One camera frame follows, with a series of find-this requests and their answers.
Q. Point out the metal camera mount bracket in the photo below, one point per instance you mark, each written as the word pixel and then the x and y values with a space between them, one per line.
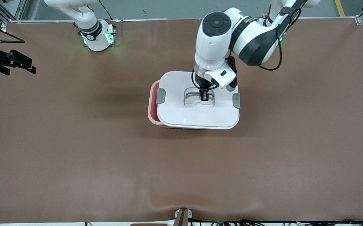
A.
pixel 181 218

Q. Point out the pink plastic storage box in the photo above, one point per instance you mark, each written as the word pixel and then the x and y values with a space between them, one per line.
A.
pixel 149 110

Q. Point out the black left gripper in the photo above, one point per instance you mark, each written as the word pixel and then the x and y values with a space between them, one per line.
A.
pixel 203 83

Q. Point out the white box lid grey latches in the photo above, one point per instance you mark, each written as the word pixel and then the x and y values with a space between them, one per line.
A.
pixel 175 110

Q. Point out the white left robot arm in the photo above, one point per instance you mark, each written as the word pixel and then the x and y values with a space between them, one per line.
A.
pixel 212 47

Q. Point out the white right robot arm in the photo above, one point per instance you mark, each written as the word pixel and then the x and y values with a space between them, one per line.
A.
pixel 96 40

